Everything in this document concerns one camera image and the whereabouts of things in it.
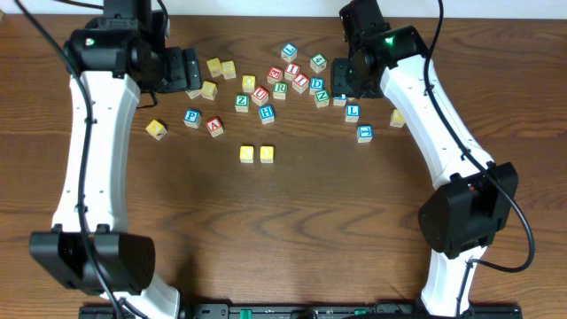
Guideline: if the blue L block front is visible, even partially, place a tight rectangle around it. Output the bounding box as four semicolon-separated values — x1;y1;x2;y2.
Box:
345;105;361;122

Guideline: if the blue l block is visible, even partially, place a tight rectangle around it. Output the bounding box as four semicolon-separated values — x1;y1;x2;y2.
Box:
281;43;298;63
345;105;361;122

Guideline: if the green R block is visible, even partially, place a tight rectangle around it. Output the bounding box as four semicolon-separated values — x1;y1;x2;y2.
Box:
273;82;288;100

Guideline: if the yellow O block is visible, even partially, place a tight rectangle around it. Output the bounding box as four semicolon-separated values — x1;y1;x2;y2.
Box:
260;145;275;163

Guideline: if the yellow C block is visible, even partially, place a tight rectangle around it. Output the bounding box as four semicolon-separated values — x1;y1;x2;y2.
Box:
239;145;254;163

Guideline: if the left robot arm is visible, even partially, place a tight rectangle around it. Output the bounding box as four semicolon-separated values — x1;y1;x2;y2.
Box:
29;0;201;318

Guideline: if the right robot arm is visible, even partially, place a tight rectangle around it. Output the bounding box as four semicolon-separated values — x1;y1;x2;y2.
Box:
331;0;522;318

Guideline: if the blue 2 block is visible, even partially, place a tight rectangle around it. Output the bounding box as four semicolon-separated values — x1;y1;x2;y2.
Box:
333;95;347;106

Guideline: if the green N block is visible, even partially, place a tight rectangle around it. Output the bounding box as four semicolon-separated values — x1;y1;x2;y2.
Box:
314;89;330;108

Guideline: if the blue D block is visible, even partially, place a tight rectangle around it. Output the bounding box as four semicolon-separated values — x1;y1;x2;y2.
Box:
309;77;324;95

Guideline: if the green 7 block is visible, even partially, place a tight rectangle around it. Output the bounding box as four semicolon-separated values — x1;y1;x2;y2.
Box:
186;89;201;99

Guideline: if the green 4 block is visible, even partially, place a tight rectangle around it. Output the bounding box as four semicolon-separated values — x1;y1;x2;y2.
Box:
310;53;328;74

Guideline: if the yellow s block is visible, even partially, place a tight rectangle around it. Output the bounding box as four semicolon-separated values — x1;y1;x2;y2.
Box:
221;60;237;80
200;81;218;100

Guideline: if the yellow W block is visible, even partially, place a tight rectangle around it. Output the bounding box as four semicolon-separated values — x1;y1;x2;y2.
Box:
206;58;222;77

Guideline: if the red I block front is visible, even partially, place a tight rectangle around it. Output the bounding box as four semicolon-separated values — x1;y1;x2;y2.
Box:
292;73;310;94

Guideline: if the red i block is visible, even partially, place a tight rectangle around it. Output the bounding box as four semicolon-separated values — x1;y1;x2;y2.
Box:
292;73;310;94
284;62;300;81

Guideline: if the blue P block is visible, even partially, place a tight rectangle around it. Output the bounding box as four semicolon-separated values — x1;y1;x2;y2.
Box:
183;109;202;128

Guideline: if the yellow S block back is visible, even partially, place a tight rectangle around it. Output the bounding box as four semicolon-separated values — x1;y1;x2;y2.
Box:
221;60;237;80

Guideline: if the blue F block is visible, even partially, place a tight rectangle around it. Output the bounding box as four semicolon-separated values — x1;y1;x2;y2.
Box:
356;125;374;144

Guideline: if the red I block back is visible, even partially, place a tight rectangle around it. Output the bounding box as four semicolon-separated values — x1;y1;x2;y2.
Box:
284;62;300;81

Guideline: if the yellow K block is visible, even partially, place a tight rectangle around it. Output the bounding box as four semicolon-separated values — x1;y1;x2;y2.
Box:
145;120;167;140

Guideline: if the blue L block back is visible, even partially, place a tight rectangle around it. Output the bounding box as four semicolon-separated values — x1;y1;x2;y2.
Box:
281;43;298;63

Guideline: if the red A block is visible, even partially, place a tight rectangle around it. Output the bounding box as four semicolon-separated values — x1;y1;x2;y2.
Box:
206;117;224;137

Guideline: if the yellow X block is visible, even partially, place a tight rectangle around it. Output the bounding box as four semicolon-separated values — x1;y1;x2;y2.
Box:
390;109;406;128

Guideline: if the green Z block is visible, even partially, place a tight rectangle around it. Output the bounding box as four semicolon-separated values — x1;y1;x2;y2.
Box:
235;94;250;113

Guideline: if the yellow Q block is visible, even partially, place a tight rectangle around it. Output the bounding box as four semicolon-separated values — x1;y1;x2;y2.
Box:
242;74;256;93

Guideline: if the red E block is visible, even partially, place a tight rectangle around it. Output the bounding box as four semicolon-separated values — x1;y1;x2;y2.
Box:
267;66;284;84

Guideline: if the blue H block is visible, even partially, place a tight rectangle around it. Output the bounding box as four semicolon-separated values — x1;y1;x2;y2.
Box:
259;105;275;125

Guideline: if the red U block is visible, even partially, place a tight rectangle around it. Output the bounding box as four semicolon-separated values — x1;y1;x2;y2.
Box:
251;86;269;106

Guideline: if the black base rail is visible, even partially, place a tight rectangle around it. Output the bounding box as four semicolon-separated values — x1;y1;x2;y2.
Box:
78;301;524;319

